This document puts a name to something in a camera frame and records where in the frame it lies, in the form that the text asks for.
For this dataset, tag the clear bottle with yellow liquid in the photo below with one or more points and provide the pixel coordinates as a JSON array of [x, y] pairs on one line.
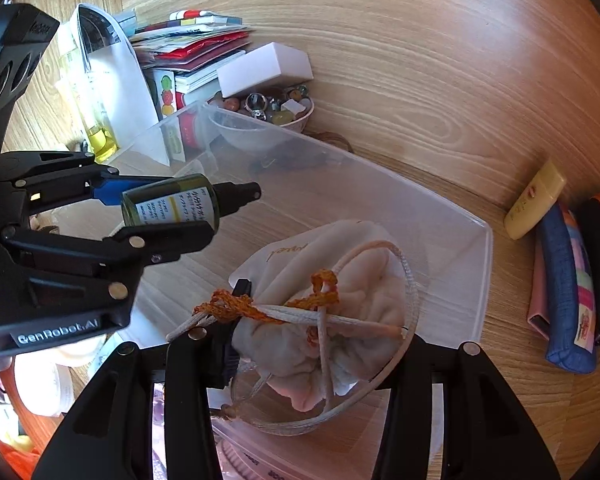
[[97, 140]]

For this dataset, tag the white bowl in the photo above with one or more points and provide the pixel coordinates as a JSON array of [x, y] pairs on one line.
[[300, 121]]

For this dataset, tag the white carton with fruit print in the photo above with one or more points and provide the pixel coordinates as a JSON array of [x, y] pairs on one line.
[[165, 92]]

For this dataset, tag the wooden desktop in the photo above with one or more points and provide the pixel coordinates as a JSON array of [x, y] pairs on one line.
[[505, 385]]

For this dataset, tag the clear plastic storage box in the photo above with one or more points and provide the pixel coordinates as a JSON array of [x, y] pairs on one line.
[[430, 240]]

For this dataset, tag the stack of books and notebooks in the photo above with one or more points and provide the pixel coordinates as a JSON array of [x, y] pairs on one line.
[[200, 45]]

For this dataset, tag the pile of beads and rings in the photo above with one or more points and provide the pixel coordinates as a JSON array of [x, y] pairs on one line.
[[279, 119]]

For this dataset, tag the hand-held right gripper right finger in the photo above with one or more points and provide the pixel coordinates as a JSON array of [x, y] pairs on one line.
[[410, 360]]

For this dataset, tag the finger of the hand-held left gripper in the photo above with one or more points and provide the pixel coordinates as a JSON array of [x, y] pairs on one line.
[[170, 242], [109, 191]]

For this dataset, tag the small white cardboard box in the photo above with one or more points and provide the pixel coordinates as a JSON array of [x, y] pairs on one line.
[[265, 67]]

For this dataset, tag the orange jacket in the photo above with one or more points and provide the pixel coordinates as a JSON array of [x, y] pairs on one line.
[[5, 466]]

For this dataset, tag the blue patchwork pencil case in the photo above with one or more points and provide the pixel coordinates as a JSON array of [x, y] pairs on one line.
[[555, 270]]

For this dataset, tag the yellow tube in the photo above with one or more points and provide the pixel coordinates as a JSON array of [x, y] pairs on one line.
[[532, 205]]

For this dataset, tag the white paper bag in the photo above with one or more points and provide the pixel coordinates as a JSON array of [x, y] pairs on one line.
[[115, 85]]

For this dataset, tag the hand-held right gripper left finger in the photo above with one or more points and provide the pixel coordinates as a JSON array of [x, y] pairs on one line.
[[190, 370]]

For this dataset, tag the black and orange zip case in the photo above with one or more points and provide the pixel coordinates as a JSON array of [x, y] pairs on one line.
[[592, 220]]

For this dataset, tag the dark green spray bottle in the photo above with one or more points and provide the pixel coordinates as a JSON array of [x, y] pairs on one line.
[[170, 200]]

